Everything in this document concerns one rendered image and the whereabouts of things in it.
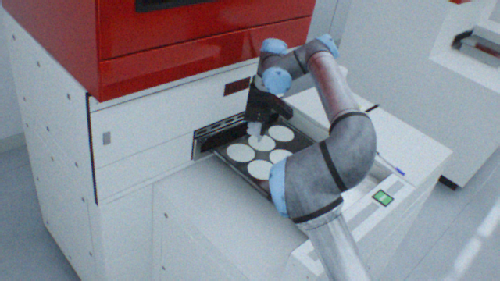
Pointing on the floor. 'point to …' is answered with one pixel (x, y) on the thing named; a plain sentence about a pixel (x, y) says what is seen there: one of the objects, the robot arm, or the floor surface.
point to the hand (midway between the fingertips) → (261, 138)
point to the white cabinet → (191, 247)
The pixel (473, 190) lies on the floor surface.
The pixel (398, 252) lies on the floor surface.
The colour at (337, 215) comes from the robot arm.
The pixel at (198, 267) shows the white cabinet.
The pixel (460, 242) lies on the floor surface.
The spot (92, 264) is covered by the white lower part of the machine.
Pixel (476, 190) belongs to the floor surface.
